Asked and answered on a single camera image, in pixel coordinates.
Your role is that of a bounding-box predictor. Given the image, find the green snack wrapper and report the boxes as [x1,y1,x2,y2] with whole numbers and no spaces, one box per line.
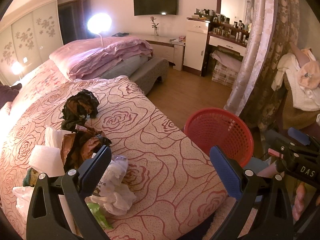
[87,203,113,230]

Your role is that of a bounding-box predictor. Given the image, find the green yellow sponge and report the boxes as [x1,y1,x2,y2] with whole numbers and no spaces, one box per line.
[22,167,39,187]

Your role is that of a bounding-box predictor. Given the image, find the white printed plastic bag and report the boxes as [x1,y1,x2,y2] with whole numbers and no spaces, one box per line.
[90,155,136,216]

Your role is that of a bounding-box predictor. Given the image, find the brown black wrapper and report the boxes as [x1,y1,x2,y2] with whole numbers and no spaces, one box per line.
[60,125,112,172]

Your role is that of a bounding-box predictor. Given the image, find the white tissue paper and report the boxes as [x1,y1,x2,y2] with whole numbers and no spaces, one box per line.
[45,127,71,149]

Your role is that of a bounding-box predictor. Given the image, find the large black wrapper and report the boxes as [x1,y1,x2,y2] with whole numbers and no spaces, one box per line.
[61,89,99,132]

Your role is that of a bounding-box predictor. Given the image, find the person's hand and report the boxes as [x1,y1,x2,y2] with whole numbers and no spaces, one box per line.
[292,182,306,221]

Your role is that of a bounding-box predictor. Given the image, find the dark floral curtain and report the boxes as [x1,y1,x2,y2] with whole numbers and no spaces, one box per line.
[241,0,300,132]

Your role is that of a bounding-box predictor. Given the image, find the white clothes on hanger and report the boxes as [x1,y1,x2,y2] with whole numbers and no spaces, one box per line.
[271,45,319,111]

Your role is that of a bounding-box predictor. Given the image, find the red plastic waste basket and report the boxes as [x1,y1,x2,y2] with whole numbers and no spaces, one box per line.
[183,107,254,167]

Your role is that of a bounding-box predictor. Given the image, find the pink rose pattern bedspread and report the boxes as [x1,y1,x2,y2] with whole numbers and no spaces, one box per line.
[1,61,226,239]

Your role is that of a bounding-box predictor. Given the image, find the clear plastic storage box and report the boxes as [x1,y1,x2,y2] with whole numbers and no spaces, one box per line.
[212,60,239,88]

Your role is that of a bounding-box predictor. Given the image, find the dark purple plush toy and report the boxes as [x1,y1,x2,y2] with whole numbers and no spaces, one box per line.
[0,83,22,108]

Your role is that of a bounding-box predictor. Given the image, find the bedside glowing lamp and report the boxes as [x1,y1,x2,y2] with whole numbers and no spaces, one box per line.
[10,61,24,76]

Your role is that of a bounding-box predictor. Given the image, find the folded pink quilt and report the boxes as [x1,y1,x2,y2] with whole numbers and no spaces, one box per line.
[49,36,153,81]

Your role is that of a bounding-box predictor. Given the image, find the white dresser cabinet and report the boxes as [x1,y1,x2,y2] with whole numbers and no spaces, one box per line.
[183,17,211,77]

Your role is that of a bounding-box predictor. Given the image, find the grey mattress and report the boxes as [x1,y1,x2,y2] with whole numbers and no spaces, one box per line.
[100,55,149,79]

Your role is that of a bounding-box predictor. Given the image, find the dressing table mirror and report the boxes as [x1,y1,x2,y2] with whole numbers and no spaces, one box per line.
[216,0,254,25]

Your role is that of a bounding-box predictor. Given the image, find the low white tv desk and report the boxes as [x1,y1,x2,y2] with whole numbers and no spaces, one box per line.
[125,34,185,71]

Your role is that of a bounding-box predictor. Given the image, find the white sliding door wardrobe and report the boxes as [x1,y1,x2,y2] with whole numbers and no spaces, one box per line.
[1,0,63,85]

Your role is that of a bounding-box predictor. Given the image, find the rose in glass vase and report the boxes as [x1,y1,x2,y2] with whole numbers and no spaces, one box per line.
[150,16,159,36]

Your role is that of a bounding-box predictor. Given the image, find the round white ring lamp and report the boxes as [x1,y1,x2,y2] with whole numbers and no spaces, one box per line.
[87,12,112,47]

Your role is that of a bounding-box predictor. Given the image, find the wall mounted black television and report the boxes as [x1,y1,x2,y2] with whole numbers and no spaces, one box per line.
[133,0,178,16]

